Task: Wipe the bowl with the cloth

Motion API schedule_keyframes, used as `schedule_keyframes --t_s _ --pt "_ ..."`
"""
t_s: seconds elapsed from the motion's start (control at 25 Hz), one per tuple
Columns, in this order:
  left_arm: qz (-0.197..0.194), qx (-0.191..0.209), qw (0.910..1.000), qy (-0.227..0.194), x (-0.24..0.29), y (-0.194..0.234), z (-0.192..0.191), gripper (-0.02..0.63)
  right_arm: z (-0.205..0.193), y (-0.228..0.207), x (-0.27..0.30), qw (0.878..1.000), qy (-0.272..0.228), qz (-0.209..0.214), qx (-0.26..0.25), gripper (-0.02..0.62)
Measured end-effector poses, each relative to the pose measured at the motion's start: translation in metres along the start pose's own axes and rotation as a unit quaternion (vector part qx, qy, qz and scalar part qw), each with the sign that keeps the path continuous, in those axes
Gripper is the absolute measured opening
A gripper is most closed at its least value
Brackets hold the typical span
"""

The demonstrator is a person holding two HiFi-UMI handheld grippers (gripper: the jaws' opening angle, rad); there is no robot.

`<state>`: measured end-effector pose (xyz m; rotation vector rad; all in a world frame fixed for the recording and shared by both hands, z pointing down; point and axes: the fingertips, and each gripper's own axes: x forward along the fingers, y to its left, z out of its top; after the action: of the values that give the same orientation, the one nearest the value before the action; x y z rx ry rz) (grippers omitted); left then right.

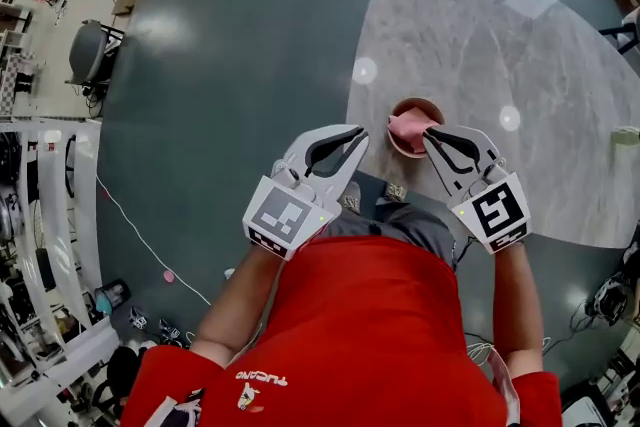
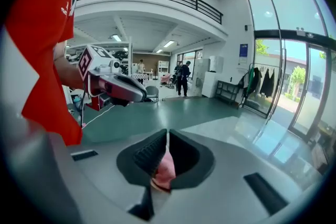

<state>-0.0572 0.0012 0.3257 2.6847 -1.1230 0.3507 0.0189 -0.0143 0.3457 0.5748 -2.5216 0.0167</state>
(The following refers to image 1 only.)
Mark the person's right forearm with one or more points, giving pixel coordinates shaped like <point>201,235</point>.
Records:
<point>520,310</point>

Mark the person's red shirt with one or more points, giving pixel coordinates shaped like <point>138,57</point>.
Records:
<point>365,335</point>

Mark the pink cloth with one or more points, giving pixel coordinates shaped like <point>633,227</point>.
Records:
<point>407,130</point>

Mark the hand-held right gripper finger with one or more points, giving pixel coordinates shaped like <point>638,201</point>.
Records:
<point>482,150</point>
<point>450,180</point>

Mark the person's grey trousers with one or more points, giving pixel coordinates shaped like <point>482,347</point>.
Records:
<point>410,225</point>

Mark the person's shoe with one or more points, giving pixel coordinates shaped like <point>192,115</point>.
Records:
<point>396,191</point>
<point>351,200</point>

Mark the person's left shoe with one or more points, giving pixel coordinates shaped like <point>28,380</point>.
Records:
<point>351,200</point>

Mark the person's left forearm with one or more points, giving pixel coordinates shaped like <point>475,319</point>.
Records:
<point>235,305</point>

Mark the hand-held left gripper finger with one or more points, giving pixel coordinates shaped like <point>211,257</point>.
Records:
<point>300,150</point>
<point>345,172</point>

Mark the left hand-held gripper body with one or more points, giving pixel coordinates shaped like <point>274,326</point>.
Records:
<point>285,217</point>

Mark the black bin with teal bag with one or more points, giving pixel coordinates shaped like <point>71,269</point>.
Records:
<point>112,297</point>

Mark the small pink floor disc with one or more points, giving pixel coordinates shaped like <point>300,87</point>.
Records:
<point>169,276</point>

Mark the person's right shoe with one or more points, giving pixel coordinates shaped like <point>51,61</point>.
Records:
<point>396,191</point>

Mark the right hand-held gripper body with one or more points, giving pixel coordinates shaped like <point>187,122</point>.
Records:
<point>500,215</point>

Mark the black and white helmet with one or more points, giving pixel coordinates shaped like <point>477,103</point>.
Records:
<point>610,297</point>

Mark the brown bowl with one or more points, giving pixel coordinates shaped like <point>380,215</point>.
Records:
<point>430,107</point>

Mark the white shelving unit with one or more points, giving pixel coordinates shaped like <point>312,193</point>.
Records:
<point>55,240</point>

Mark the grey shell chair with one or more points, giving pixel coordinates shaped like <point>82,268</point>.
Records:
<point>87,50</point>

